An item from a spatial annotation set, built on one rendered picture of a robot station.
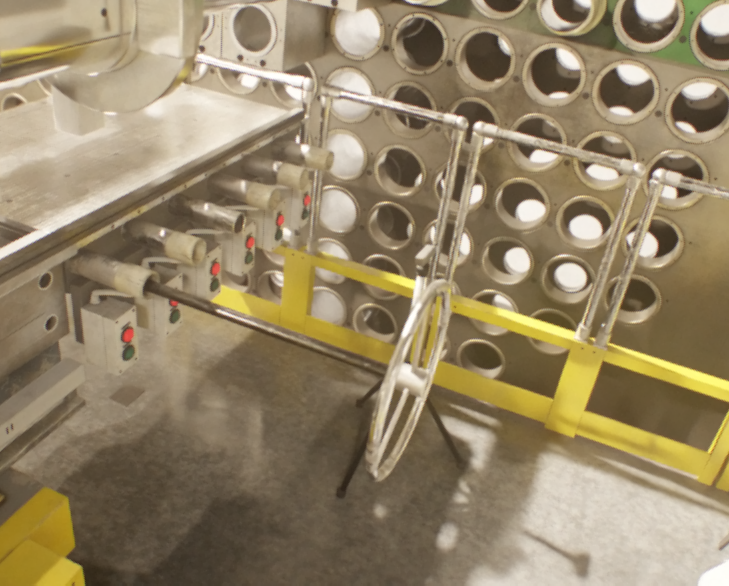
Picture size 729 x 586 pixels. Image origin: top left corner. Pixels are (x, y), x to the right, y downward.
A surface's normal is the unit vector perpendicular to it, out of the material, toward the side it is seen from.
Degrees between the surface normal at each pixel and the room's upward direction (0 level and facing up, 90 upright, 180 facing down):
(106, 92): 90
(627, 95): 90
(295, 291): 90
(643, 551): 0
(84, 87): 90
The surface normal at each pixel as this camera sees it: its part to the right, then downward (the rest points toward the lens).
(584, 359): -0.36, 0.44
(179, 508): 0.14, -0.85
